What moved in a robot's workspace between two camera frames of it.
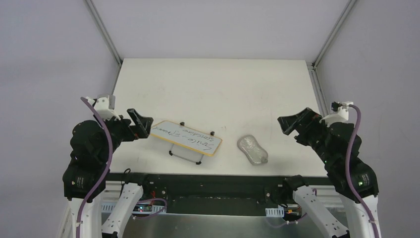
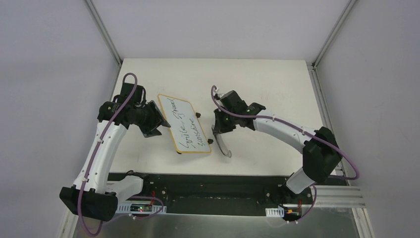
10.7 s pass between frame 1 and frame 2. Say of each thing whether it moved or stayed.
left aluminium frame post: stayed
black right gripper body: moved
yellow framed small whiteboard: moved
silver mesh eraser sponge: moved
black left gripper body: moved
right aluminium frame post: stayed
